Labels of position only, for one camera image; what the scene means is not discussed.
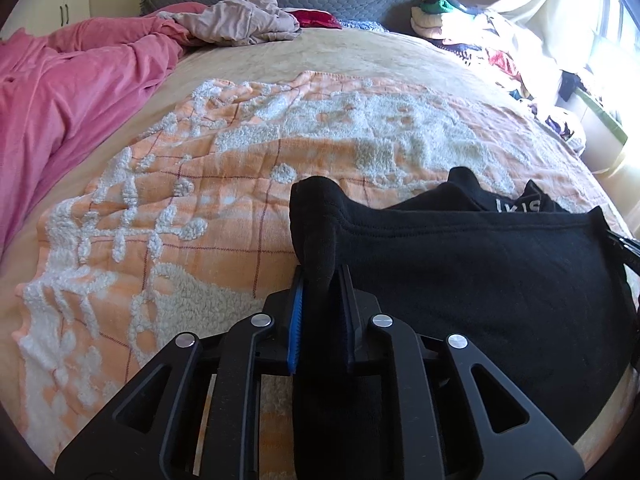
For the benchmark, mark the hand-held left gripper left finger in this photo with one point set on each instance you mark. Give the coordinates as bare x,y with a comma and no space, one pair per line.
295,320

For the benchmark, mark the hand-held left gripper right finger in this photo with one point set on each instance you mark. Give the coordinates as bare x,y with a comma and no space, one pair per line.
362,317

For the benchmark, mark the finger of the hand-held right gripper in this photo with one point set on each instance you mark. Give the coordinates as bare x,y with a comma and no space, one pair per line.
627,247

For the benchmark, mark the black long-sleeve shirt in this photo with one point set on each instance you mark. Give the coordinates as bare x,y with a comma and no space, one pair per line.
475,270

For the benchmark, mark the pile of mixed clothes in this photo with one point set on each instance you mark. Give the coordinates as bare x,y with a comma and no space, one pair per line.
490,45

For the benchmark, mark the cardboard box with green edge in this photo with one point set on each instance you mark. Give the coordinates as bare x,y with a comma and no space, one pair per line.
595,125

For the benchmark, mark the orange and white tufted blanket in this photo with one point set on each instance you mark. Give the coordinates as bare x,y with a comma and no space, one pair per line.
225,170

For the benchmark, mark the window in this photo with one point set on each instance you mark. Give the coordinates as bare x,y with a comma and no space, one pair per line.
617,35

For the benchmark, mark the cream curtain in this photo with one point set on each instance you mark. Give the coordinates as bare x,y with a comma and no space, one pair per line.
545,15

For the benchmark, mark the bed with beige sheet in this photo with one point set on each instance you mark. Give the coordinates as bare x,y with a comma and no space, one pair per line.
300,52

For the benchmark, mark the blue patterned cloth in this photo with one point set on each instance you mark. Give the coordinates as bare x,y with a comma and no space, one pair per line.
362,26

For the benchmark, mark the red cloth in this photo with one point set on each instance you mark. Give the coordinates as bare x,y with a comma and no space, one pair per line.
315,17

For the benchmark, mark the crumpled beige garment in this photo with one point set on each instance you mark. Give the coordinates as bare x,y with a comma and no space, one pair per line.
240,20

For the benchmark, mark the green garment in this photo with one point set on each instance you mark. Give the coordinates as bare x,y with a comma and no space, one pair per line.
440,5

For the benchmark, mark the pink duvet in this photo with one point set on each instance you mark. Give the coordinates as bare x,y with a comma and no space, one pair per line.
75,90

